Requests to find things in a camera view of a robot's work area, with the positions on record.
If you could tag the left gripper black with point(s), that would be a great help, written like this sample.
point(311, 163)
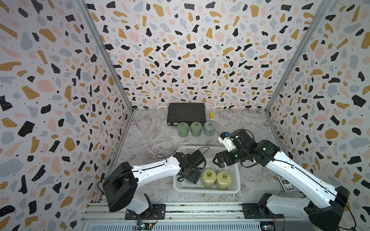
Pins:
point(195, 177)

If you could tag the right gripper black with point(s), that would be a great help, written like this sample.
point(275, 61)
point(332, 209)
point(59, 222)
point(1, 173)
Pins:
point(224, 154)

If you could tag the yellow-green canister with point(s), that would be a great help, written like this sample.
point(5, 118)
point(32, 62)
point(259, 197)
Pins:
point(223, 180)
point(209, 178)

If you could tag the blue-grey tea canister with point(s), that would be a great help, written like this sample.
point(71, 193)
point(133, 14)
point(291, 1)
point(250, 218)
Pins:
point(209, 128)

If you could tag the green tea canister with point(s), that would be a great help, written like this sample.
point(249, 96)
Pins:
point(183, 129)
point(196, 128)

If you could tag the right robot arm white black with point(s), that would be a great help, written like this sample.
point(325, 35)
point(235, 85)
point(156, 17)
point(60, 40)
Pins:
point(323, 203)

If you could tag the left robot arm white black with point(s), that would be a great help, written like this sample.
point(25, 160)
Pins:
point(121, 185)

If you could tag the white plastic basket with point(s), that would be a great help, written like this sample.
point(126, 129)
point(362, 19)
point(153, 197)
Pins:
point(209, 153)

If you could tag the black briefcase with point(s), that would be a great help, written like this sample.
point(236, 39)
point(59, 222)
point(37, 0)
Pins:
point(186, 112)

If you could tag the playing card box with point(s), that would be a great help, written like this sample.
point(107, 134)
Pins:
point(286, 185)

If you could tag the circuit board left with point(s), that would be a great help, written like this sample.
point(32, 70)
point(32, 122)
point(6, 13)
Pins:
point(144, 226)

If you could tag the circuit board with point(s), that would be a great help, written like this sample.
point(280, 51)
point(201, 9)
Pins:
point(144, 226)
point(267, 226)

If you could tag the circuit board right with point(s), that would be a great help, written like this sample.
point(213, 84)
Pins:
point(267, 226)

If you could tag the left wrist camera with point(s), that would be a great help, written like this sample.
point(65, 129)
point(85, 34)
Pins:
point(197, 160)

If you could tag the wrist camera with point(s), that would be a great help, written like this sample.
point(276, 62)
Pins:
point(225, 139)
point(197, 160)

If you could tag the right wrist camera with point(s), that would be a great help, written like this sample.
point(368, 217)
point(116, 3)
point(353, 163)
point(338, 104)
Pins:
point(225, 139)

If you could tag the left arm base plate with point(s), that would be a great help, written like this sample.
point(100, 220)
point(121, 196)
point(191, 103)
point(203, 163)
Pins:
point(155, 212)

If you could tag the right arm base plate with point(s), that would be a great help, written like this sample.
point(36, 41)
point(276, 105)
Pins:
point(252, 211)

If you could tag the aluminium rail frame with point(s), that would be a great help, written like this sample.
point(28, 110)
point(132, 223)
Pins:
point(193, 216)

